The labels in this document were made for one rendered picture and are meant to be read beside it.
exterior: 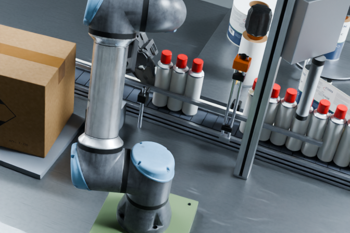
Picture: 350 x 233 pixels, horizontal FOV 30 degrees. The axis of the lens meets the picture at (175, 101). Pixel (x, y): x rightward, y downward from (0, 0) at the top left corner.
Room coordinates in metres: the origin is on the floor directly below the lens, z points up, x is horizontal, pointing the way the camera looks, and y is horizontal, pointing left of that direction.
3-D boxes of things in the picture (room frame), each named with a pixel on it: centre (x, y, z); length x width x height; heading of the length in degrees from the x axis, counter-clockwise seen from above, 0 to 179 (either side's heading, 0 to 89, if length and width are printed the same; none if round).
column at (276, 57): (1.51, -0.24, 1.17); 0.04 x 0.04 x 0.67; 75
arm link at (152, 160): (1.24, 0.04, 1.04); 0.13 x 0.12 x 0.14; 96
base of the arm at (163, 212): (1.24, 0.03, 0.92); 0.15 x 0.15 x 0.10
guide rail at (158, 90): (1.70, 0.05, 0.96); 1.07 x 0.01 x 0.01; 75
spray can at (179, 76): (1.73, 0.00, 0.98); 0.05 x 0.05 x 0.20
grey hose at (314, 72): (1.53, -0.37, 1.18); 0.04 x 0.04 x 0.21
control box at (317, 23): (1.55, -0.32, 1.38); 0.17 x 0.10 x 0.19; 130
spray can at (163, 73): (1.74, 0.05, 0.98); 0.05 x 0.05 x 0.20
